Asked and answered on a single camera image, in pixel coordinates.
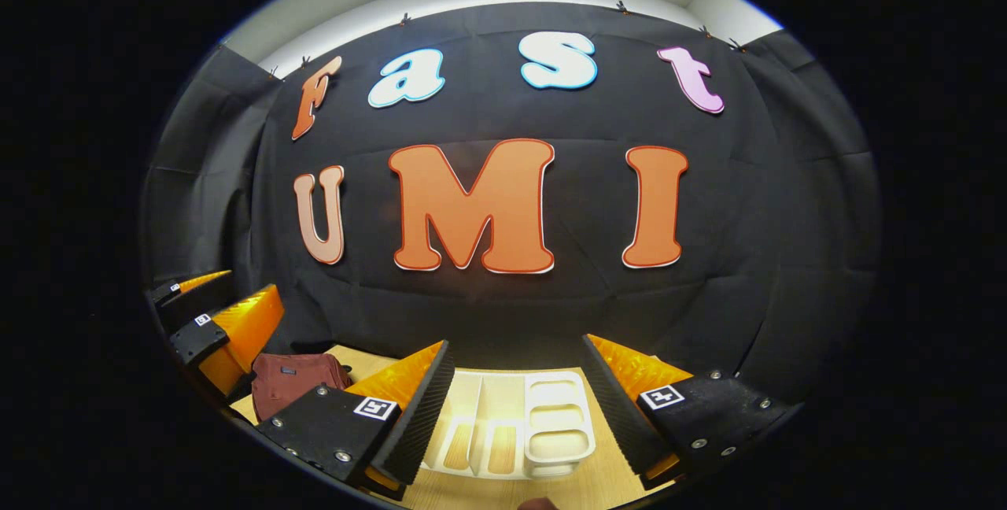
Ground black backdrop cloth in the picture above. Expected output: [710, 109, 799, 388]
[142, 2, 882, 408]

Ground dark red schoolbag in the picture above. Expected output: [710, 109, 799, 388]
[252, 353, 353, 422]

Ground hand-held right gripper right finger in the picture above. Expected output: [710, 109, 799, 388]
[582, 334, 791, 491]

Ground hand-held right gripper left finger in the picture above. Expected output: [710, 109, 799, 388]
[256, 339, 456, 501]

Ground white bookshelf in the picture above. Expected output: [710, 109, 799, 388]
[421, 368, 596, 481]

